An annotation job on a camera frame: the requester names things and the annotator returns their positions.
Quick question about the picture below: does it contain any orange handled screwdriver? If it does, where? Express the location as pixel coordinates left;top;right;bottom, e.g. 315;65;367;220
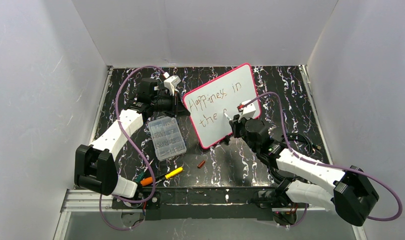
140;175;166;187

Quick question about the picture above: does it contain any pink framed whiteboard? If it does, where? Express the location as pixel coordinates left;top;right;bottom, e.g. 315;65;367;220
182;63;258;149

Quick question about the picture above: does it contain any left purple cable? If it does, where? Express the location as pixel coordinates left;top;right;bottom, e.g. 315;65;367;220
99;65;170;232

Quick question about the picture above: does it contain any clear plastic screw box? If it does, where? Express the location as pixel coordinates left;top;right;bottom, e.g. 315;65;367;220
148;116;187;162

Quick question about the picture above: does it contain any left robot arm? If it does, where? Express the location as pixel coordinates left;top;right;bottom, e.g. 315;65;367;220
74;75;190;199

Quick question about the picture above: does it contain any aluminium frame rail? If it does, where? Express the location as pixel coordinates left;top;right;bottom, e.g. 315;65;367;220
54;187;367;240

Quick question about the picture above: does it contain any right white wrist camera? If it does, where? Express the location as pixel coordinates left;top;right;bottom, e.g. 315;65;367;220
237;100;257;123

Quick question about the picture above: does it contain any purple cable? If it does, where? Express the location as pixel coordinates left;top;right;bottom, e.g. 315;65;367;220
243;91;404;228
99;65;170;232

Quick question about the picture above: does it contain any brown marker cap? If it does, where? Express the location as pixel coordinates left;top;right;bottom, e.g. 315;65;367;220
197;160;206;169

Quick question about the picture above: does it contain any yellow handled screwdriver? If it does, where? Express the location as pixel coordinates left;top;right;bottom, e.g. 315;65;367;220
155;167;184;184

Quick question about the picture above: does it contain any wire whiteboard stand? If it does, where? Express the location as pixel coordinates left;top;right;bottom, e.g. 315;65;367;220
222;135;231;146

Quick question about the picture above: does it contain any green handled screwdriver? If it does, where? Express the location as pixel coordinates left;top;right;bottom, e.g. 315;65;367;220
134;164;148;183

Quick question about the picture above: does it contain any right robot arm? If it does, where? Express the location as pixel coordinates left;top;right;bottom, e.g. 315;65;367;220
228;114;379;227

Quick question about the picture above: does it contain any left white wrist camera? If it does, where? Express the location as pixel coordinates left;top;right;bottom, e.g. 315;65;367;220
163;75;182;96

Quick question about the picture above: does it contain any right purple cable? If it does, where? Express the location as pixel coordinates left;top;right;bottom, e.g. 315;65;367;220
243;91;404;228

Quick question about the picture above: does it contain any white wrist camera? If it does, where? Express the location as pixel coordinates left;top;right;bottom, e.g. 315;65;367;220
163;75;182;96
237;100;257;123

